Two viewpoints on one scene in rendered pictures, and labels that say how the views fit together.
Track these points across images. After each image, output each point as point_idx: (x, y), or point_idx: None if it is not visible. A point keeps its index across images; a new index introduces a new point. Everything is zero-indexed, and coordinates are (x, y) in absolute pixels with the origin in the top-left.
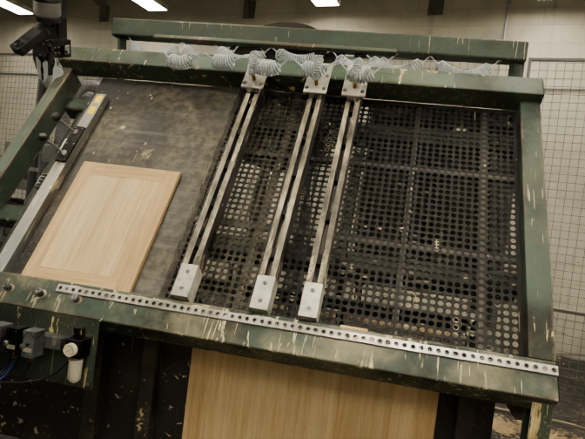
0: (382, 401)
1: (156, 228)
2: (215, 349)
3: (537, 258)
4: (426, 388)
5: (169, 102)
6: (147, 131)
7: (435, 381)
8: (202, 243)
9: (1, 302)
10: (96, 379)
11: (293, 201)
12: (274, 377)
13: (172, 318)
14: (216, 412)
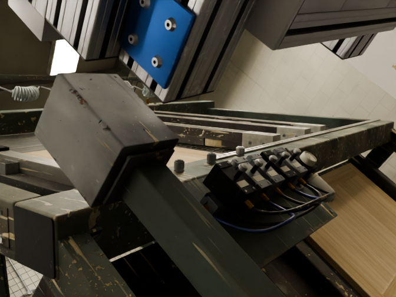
0: (364, 191)
1: (178, 147)
2: (323, 163)
3: (310, 115)
4: (375, 143)
5: (19, 138)
6: (39, 144)
7: (378, 127)
8: (228, 129)
9: (197, 177)
10: (289, 286)
11: (220, 119)
12: (334, 208)
13: (295, 143)
14: (350, 254)
